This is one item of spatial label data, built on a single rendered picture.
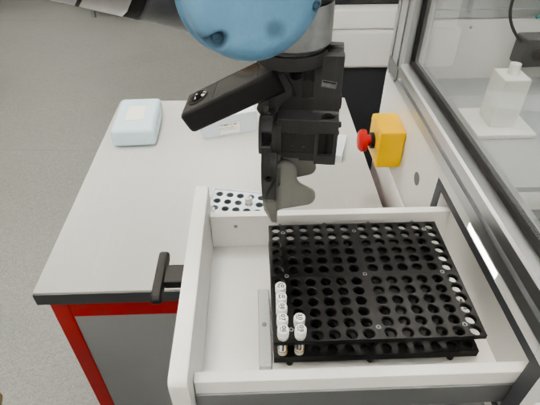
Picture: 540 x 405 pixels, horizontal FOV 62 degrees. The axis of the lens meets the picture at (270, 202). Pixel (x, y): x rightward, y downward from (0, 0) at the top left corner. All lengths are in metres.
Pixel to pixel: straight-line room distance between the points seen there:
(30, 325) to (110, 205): 0.96
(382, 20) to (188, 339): 0.98
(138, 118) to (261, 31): 0.84
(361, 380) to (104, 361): 0.57
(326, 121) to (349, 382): 0.26
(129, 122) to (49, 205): 1.24
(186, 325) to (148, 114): 0.68
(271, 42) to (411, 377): 0.36
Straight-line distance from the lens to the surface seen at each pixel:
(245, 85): 0.46
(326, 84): 0.46
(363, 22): 1.25
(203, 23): 0.23
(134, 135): 1.03
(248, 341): 0.56
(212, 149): 1.01
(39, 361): 1.69
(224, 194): 0.82
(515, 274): 0.52
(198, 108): 0.48
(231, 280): 0.62
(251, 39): 0.23
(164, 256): 0.56
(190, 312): 0.48
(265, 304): 0.58
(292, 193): 0.51
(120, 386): 1.01
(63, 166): 2.48
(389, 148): 0.81
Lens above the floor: 1.31
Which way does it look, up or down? 40 degrees down
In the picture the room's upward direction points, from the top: straight up
